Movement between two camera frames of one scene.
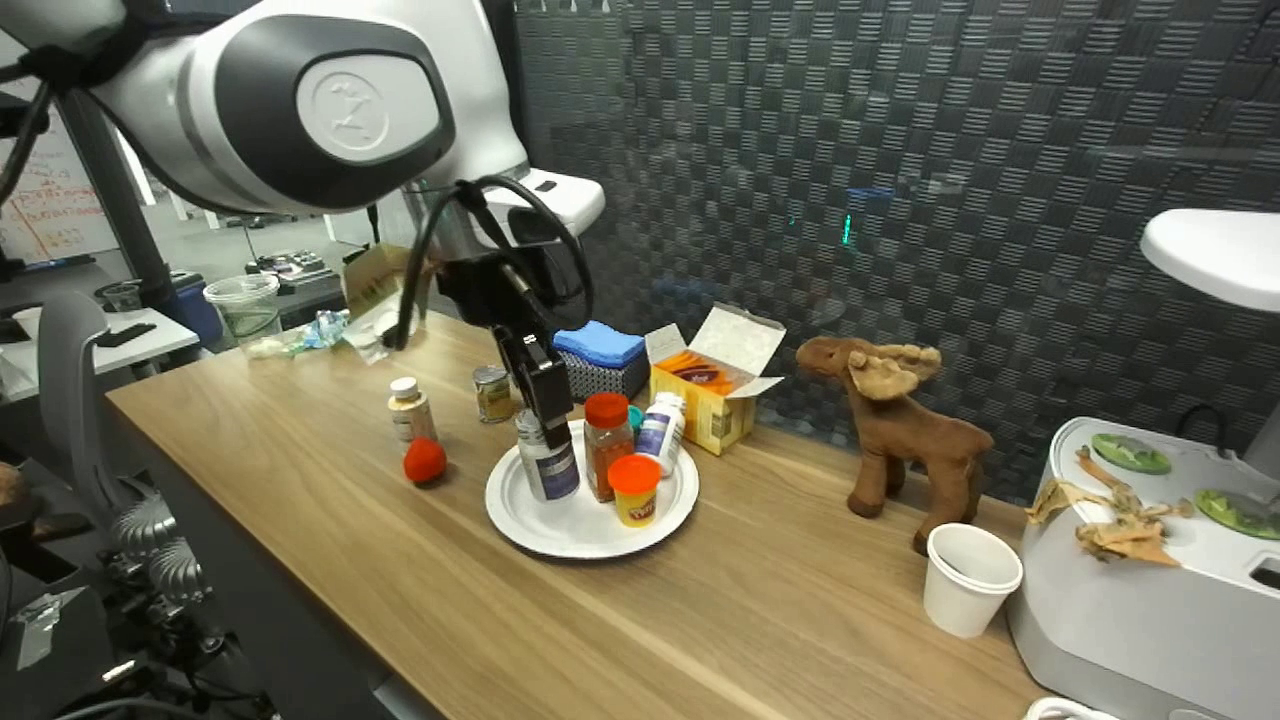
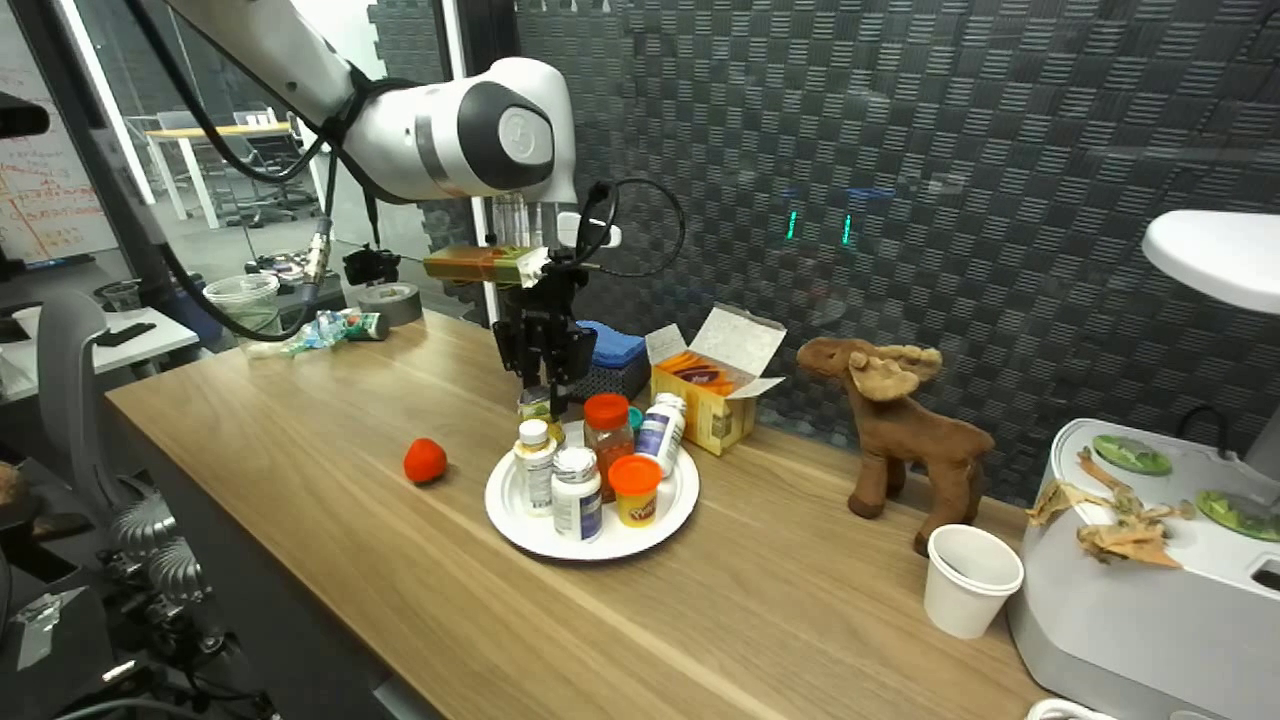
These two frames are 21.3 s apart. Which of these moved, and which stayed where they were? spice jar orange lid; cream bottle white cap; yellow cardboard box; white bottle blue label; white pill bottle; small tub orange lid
Moved: white pill bottle; cream bottle white cap
Stayed: yellow cardboard box; white bottle blue label; spice jar orange lid; small tub orange lid
